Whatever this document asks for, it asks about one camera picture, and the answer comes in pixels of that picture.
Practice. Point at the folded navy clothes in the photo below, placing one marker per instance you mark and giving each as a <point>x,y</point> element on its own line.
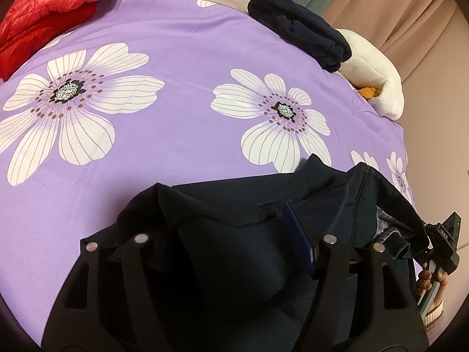
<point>304,29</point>

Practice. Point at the person's right hand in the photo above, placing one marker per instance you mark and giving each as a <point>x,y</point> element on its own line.
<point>425,282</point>

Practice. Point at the purple floral bedsheet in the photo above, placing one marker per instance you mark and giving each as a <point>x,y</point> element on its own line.
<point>165,117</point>

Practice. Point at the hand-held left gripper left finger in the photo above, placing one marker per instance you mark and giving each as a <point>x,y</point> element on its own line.
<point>136,264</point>

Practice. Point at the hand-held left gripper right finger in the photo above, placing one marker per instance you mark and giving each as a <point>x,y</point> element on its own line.
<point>302,236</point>

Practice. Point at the red puffer jacket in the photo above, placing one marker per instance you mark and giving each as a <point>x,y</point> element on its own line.
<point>44,18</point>

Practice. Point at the person's right forearm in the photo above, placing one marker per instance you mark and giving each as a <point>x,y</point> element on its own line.
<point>434,317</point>

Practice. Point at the pink curtain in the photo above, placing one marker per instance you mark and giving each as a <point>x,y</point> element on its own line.
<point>421,44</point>

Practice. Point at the dark navy zip jacket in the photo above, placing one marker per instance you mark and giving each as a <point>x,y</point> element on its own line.
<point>238,234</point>

